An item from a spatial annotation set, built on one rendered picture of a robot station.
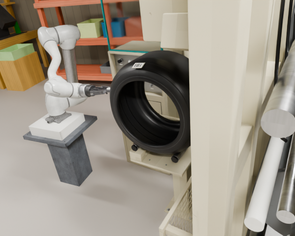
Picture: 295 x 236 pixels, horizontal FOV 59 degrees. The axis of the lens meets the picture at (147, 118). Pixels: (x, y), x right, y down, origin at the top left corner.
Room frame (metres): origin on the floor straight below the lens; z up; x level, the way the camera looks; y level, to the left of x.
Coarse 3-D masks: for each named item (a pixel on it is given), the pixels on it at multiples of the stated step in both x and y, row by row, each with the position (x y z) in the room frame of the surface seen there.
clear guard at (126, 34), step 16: (112, 0) 2.30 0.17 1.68; (128, 0) 2.21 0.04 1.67; (112, 16) 2.31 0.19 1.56; (128, 16) 2.22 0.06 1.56; (112, 32) 2.32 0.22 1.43; (128, 32) 2.23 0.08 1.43; (112, 48) 2.34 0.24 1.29; (128, 48) 2.24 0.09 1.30; (144, 48) 2.15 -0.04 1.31; (160, 48) 2.07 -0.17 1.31
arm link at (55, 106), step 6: (48, 96) 2.13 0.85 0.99; (48, 102) 2.12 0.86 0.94; (54, 102) 2.12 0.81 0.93; (60, 102) 2.14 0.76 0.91; (66, 102) 2.17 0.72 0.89; (48, 108) 2.12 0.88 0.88; (54, 108) 2.11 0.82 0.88; (60, 108) 2.14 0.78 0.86; (66, 108) 2.19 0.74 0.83; (54, 114) 2.11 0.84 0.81; (60, 114) 2.13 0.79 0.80
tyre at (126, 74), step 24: (120, 72) 1.34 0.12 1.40; (144, 72) 1.22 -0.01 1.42; (168, 72) 1.19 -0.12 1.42; (120, 96) 1.49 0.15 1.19; (144, 96) 1.58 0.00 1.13; (120, 120) 1.33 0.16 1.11; (144, 120) 1.52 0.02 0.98; (168, 120) 1.49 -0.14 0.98; (144, 144) 1.25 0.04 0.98; (168, 144) 1.16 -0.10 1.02
